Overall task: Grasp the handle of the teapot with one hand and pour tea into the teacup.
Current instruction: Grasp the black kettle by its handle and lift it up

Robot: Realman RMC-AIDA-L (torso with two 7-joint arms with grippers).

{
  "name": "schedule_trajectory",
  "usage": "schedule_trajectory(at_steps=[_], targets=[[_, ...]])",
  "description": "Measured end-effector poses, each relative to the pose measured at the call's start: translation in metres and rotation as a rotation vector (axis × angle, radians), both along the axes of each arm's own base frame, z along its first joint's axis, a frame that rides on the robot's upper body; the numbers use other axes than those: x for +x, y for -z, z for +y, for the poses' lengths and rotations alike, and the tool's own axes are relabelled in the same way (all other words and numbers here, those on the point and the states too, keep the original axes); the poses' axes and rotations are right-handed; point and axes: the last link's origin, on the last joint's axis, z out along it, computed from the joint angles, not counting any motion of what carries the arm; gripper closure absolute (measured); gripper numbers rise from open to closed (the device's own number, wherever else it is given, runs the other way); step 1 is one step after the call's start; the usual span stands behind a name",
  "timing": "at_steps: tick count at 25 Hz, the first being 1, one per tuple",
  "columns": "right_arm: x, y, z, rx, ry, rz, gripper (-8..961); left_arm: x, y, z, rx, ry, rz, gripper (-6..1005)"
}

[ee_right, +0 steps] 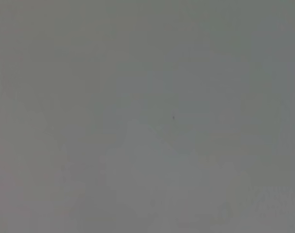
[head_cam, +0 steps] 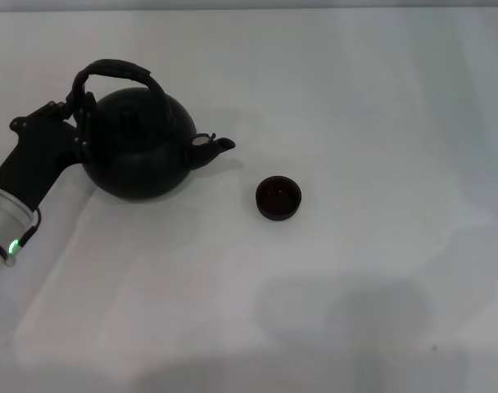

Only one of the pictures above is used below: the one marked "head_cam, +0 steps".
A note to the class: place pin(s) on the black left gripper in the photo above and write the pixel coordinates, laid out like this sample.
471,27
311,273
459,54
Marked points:
36,159

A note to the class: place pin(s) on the small dark brown teacup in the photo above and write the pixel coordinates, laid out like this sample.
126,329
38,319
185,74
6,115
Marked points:
278,200

